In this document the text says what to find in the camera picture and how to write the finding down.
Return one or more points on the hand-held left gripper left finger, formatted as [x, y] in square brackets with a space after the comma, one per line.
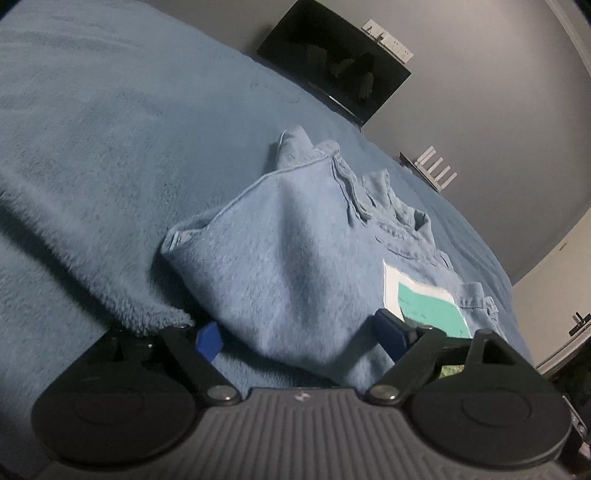
[208, 342]

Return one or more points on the small wall shelf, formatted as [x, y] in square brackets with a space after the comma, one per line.
[411, 164]

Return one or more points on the black flat screen television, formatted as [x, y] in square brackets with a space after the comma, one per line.
[337, 60]

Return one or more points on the light blue denim jacket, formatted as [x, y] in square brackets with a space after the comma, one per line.
[295, 258]

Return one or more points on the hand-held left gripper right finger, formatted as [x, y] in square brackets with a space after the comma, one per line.
[392, 333]

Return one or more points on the blue fleece blanket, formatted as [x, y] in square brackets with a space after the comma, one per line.
[101, 152]

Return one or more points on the white router with antennas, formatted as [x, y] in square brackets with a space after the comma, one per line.
[438, 173]

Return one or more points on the light door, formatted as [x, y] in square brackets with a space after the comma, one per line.
[549, 286]

